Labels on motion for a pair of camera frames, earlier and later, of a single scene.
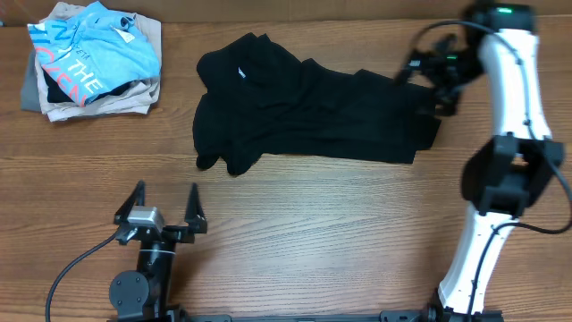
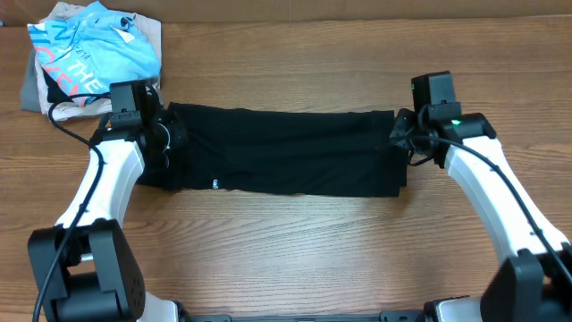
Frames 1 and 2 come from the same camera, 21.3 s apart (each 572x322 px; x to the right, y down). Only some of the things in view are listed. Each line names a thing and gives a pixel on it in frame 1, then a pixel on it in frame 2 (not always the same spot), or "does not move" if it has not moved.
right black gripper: [429, 65] -> [399, 130]
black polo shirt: [256, 98] -> [294, 152]
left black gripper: [192, 216] -> [161, 154]
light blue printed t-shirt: [92, 51] does not move
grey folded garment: [29, 99] does not move
